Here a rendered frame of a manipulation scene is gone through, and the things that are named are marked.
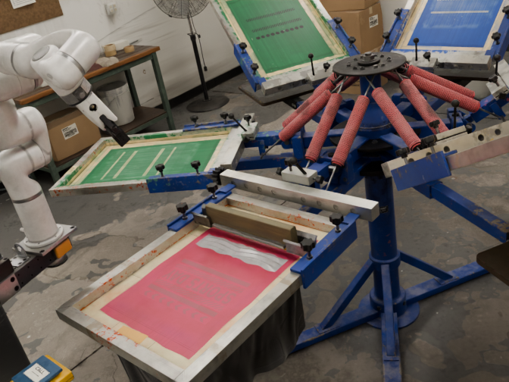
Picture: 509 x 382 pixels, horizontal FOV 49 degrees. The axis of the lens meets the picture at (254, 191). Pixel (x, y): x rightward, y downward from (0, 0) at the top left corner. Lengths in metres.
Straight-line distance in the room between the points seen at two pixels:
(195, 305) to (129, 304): 0.22
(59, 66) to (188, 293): 0.81
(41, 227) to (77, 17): 4.18
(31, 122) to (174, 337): 0.75
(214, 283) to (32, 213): 0.60
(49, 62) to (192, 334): 0.80
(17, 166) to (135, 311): 0.56
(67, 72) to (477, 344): 2.21
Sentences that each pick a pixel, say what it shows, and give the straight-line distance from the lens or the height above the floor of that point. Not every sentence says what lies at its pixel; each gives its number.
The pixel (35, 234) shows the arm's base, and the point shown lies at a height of 1.18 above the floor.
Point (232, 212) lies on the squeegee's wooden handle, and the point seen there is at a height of 1.06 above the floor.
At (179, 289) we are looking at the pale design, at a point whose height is 0.95.
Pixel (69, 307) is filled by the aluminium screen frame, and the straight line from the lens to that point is 1.82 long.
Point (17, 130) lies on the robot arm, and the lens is 1.74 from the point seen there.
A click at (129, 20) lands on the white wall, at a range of 6.23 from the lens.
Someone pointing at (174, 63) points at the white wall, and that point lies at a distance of 6.61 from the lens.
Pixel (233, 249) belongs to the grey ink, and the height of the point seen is 0.96.
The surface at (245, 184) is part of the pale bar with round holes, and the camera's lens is 2.16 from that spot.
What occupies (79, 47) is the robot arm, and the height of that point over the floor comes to 1.76.
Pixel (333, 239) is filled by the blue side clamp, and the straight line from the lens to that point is 1.76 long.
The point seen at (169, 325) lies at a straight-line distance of 1.66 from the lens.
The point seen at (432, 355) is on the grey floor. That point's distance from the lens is 2.79.
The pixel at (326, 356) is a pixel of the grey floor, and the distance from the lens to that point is 2.81.
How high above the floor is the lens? 1.98
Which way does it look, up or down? 27 degrees down
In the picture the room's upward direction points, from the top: 11 degrees counter-clockwise
